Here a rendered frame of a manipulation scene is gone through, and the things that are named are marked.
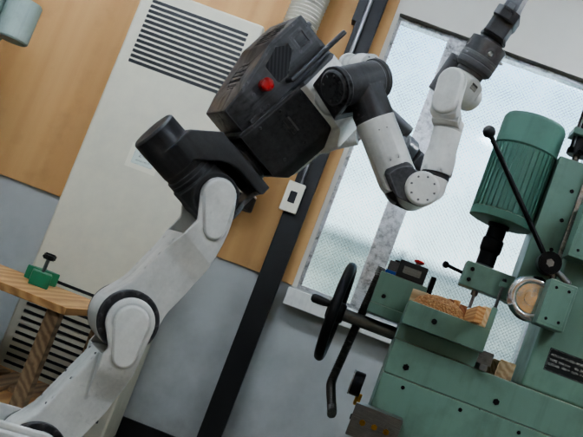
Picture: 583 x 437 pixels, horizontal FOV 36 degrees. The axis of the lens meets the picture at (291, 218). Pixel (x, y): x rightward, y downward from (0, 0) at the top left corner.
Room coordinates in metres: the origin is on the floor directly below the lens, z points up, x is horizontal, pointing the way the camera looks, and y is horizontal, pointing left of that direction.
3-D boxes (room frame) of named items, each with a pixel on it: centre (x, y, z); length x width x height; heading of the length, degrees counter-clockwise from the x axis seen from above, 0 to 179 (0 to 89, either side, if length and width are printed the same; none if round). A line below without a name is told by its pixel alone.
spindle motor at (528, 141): (2.44, -0.55, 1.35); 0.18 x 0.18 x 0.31
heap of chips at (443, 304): (2.24, -0.43, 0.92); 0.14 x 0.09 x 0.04; 82
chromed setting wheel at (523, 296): (2.30, -0.66, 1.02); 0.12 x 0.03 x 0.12; 82
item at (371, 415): (2.20, -0.37, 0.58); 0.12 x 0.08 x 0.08; 82
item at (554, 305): (2.26, -0.71, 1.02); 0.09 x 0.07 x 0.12; 172
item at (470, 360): (2.45, -0.49, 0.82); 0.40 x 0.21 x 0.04; 172
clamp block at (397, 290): (2.50, -0.36, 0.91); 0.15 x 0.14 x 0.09; 172
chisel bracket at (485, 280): (2.44, -0.56, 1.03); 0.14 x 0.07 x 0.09; 82
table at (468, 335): (2.49, -0.44, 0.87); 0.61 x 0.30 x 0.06; 172
